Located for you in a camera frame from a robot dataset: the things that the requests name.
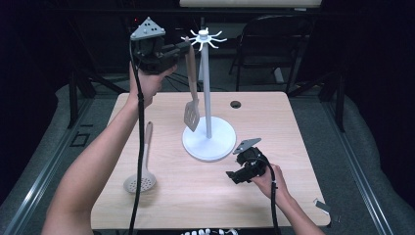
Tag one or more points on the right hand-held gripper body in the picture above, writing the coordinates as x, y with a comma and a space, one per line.
253, 163

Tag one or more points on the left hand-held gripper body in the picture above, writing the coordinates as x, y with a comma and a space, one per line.
153, 54

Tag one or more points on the white utensil rack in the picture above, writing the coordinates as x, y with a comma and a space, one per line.
212, 143

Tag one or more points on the beige slotted spatula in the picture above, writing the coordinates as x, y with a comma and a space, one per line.
192, 114

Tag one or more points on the person's right hand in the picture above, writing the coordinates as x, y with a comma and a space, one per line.
269, 182

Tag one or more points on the person's left hand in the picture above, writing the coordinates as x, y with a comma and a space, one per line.
148, 84

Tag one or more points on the white ribbed object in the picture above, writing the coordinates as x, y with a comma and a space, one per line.
208, 232

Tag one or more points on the grey tape piece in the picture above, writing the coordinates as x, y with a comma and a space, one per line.
323, 206

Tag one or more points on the beige skimmer spoon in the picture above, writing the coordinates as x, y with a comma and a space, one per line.
148, 182

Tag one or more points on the black metal stand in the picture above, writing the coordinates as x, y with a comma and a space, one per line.
73, 98
341, 104

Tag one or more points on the black folding chair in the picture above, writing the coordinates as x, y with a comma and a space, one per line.
270, 36

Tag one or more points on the metal floor rail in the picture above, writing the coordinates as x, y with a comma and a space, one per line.
359, 182
36, 192

